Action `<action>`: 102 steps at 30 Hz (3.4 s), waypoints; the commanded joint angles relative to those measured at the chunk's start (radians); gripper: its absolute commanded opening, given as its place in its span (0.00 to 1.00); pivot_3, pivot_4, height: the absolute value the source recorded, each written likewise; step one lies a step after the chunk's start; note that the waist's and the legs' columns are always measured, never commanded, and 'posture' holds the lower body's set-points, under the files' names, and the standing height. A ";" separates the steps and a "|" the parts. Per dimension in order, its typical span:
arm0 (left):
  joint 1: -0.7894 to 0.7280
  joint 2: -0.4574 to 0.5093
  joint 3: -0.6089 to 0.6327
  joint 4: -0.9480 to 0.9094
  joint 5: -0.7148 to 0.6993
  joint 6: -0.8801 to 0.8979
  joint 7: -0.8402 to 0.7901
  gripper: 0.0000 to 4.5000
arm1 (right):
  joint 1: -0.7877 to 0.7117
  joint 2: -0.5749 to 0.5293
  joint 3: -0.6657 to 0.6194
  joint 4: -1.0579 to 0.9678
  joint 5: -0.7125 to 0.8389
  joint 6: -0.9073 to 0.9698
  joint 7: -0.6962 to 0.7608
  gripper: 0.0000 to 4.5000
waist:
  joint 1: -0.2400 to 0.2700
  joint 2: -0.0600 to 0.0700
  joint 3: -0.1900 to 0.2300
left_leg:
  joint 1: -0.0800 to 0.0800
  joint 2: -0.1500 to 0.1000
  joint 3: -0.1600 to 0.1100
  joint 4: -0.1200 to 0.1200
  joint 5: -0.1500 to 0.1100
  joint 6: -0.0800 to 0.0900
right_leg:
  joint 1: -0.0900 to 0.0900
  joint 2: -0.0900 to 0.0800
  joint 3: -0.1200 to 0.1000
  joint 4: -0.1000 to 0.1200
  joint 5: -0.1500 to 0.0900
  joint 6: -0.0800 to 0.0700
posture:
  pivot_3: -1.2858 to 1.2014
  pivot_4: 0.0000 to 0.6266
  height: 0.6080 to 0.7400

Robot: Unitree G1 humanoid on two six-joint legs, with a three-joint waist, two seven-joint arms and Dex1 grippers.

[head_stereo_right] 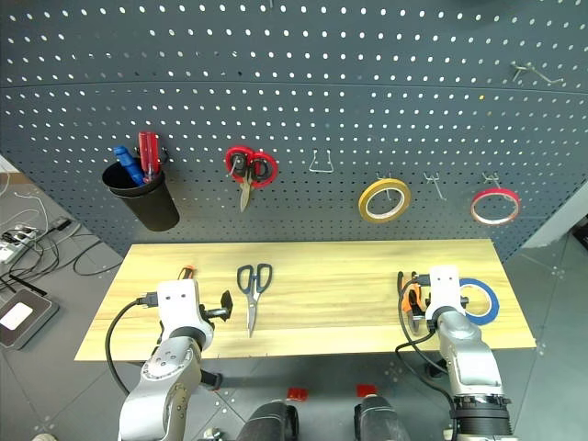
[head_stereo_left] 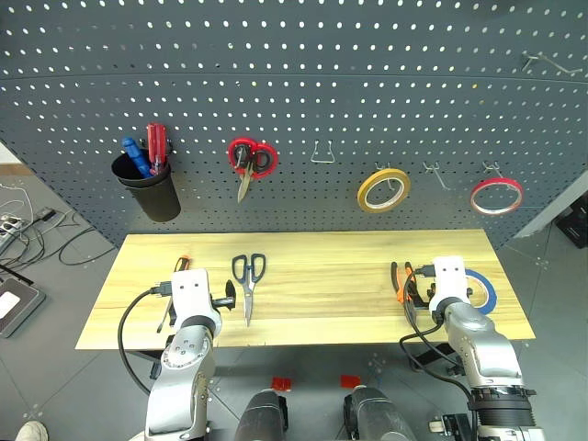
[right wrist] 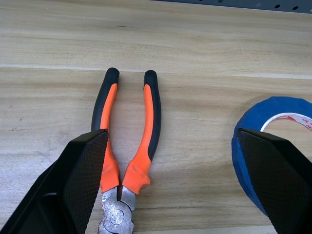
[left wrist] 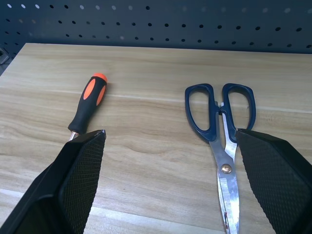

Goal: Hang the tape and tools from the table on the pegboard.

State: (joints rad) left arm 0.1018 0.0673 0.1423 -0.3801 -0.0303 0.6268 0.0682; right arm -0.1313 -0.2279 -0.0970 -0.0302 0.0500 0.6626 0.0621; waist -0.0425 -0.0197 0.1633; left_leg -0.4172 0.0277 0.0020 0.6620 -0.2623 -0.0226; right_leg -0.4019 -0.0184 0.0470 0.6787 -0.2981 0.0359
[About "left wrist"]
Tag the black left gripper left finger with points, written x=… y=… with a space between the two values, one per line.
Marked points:
x=78 y=175

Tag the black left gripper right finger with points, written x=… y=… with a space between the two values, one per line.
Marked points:
x=273 y=175

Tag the dark blue pegboard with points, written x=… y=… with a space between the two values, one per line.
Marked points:
x=156 y=31

